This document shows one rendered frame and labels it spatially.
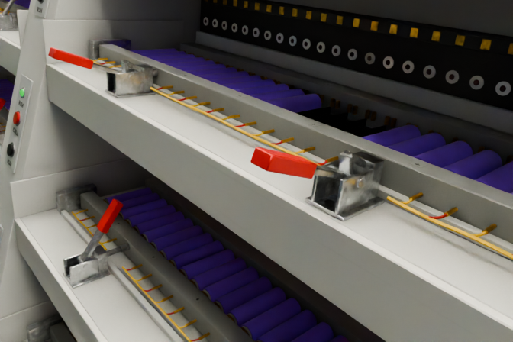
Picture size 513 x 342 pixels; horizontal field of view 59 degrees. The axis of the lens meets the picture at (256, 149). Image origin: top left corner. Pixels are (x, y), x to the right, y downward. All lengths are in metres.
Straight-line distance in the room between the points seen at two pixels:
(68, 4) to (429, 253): 0.49
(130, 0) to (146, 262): 0.33
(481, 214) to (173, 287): 0.30
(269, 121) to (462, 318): 0.19
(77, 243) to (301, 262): 0.36
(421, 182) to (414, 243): 0.04
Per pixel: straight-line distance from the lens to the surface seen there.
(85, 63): 0.43
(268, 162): 0.20
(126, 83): 0.45
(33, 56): 0.64
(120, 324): 0.47
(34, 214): 0.66
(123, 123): 0.42
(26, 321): 0.74
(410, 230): 0.26
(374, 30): 0.45
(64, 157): 0.64
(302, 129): 0.32
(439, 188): 0.27
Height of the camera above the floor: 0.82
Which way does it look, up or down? 10 degrees down
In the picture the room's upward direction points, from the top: 17 degrees clockwise
